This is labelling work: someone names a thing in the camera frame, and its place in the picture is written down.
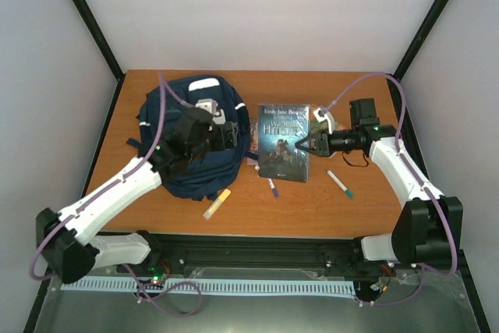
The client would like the orange green paperback book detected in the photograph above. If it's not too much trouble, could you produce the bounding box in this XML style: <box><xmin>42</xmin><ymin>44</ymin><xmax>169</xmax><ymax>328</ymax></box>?
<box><xmin>310</xmin><ymin>108</ymin><xmax>346</xmax><ymax>133</ymax></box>

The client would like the purple capped marker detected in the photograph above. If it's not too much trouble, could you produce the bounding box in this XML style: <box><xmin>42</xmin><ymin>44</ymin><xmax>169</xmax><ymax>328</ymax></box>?
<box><xmin>267</xmin><ymin>179</ymin><xmax>279</xmax><ymax>197</ymax></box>

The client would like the black frame post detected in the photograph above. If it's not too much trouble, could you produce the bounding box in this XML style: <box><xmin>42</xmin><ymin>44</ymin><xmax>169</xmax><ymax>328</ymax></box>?
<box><xmin>71</xmin><ymin>0</ymin><xmax>125</xmax><ymax>83</ymax></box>
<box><xmin>393</xmin><ymin>0</ymin><xmax>450</xmax><ymax>82</ymax></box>

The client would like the green capped marker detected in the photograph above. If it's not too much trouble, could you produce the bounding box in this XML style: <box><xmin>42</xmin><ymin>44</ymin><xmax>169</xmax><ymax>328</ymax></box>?
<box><xmin>327</xmin><ymin>170</ymin><xmax>354</xmax><ymax>198</ymax></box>

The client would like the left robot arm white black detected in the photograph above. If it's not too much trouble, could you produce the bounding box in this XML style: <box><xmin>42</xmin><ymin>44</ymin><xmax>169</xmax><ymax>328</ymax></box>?
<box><xmin>36</xmin><ymin>107</ymin><xmax>239</xmax><ymax>284</ymax></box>

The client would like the dark blue Wuthering Heights book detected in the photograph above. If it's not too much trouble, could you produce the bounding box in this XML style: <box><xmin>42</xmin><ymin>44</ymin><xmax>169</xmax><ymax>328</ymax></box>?
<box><xmin>257</xmin><ymin>104</ymin><xmax>310</xmax><ymax>182</ymax></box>

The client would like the navy blue backpack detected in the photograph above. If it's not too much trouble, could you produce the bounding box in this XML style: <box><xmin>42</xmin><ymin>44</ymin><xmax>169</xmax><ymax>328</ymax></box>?
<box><xmin>127</xmin><ymin>73</ymin><xmax>250</xmax><ymax>201</ymax></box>

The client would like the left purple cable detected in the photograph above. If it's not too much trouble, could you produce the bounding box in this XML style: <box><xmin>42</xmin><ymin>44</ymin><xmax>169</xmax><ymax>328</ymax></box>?
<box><xmin>30</xmin><ymin>71</ymin><xmax>203</xmax><ymax>317</ymax></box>

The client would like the pink paperback book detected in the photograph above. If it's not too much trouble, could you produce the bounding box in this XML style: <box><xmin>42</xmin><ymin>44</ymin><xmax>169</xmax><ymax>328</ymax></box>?
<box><xmin>246</xmin><ymin>119</ymin><xmax>258</xmax><ymax>165</ymax></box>

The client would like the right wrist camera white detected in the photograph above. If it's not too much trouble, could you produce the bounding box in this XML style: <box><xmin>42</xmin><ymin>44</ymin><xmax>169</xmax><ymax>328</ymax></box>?
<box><xmin>312</xmin><ymin>107</ymin><xmax>336</xmax><ymax>134</ymax></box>

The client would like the light blue cable duct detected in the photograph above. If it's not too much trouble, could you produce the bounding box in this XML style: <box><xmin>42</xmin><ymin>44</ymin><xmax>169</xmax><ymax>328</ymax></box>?
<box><xmin>61</xmin><ymin>276</ymin><xmax>356</xmax><ymax>299</ymax></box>

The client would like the left black frame post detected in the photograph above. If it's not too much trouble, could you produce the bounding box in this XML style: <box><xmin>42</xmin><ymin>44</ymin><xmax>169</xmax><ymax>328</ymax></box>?
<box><xmin>71</xmin><ymin>0</ymin><xmax>125</xmax><ymax>83</ymax></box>

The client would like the right black frame post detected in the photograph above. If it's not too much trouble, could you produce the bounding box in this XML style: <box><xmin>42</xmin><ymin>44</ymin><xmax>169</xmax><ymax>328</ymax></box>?
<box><xmin>393</xmin><ymin>0</ymin><xmax>450</xmax><ymax>82</ymax></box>

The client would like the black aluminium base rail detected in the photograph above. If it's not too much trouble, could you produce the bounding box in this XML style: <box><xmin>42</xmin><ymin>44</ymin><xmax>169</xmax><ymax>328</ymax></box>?
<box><xmin>50</xmin><ymin>231</ymin><xmax>469</xmax><ymax>283</ymax></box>

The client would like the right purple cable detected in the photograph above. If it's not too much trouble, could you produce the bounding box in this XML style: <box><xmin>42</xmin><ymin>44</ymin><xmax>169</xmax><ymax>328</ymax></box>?
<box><xmin>317</xmin><ymin>72</ymin><xmax>458</xmax><ymax>307</ymax></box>

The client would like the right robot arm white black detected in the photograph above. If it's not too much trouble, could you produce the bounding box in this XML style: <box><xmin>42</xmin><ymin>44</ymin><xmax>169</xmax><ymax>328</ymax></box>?
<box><xmin>295</xmin><ymin>98</ymin><xmax>463</xmax><ymax>268</ymax></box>

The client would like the yellow highlighter pen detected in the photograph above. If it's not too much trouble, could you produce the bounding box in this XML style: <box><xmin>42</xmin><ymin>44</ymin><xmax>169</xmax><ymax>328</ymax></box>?
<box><xmin>203</xmin><ymin>189</ymin><xmax>231</xmax><ymax>220</ymax></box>

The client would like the purple cable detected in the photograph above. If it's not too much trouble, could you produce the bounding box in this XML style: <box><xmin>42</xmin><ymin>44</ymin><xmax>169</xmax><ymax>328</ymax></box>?
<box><xmin>30</xmin><ymin>71</ymin><xmax>203</xmax><ymax>317</ymax></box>
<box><xmin>317</xmin><ymin>72</ymin><xmax>458</xmax><ymax>307</ymax></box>

